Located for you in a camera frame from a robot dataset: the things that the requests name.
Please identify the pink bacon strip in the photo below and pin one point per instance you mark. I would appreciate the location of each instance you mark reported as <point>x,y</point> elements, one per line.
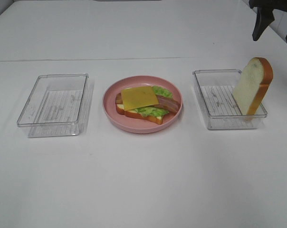
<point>168,103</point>

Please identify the bread slice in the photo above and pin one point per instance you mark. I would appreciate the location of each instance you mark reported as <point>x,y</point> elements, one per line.
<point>253,85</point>
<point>132,114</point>

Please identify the pink round plate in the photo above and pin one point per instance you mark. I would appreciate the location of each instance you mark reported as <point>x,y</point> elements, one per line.
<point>137,125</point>

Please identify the left clear plastic tray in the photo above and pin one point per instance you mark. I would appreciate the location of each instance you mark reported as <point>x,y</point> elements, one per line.
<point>57,106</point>

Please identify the yellow cheese slice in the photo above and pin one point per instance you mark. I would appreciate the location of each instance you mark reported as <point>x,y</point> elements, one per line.
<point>137,97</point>

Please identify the brown bacon strip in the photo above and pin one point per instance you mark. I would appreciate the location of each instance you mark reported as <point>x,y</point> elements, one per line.
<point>118,99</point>

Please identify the clear plastic tray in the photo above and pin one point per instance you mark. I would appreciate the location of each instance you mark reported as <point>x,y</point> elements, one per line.
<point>57,106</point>
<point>213,89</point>

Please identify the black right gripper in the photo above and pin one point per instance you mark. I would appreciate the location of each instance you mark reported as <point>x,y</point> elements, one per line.
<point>265,14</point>

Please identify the right clear plastic tray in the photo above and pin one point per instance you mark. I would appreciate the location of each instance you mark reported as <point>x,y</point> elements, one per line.
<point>213,89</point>

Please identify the green lettuce leaf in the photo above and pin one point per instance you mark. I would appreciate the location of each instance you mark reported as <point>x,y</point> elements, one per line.
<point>153,110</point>

